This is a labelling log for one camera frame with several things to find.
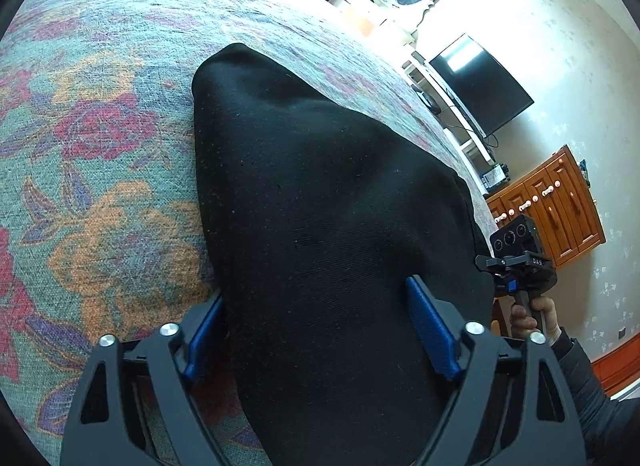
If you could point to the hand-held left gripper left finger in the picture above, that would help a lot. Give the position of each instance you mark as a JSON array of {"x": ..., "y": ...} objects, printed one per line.
[{"x": 202, "y": 341}]

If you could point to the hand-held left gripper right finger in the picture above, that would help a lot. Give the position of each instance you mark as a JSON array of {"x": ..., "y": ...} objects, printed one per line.
[{"x": 432, "y": 331}]

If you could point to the black pants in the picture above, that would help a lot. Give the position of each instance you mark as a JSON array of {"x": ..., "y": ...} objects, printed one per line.
[{"x": 325, "y": 206}]

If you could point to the person's right forearm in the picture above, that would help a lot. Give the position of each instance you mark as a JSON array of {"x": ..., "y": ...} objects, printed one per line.
[{"x": 600, "y": 406}]

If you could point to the person's right hand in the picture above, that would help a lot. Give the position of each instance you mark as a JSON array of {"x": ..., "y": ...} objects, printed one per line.
[{"x": 547, "y": 318}]

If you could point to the wooden cabinet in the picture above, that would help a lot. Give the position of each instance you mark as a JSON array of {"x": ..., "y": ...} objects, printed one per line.
[{"x": 555, "y": 211}]

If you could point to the small black electronic box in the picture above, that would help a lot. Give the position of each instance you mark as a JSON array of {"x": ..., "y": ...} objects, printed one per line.
[{"x": 494, "y": 175}]

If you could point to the white television shelf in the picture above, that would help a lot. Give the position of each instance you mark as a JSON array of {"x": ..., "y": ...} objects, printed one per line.
[{"x": 450, "y": 95}]

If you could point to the black flat television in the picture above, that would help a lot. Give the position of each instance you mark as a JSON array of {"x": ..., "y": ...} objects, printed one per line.
[{"x": 480, "y": 85}]

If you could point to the floral bedspread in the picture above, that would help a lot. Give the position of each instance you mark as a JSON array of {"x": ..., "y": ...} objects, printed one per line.
[{"x": 110, "y": 145}]

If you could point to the white dresser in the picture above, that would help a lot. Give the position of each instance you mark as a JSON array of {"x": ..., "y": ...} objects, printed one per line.
[{"x": 370, "y": 15}]

